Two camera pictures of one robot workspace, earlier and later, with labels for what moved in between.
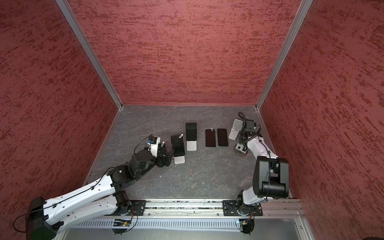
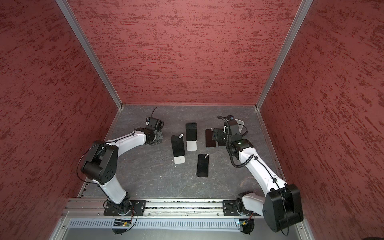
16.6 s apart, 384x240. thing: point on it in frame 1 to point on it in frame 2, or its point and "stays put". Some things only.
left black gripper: x=162 y=163 to x=159 y=135
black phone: x=191 y=131 stays put
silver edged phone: x=210 y=138 stays put
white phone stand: x=191 y=145 stays put
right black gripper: x=239 y=137 to x=220 y=132
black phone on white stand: x=178 y=145 stays put
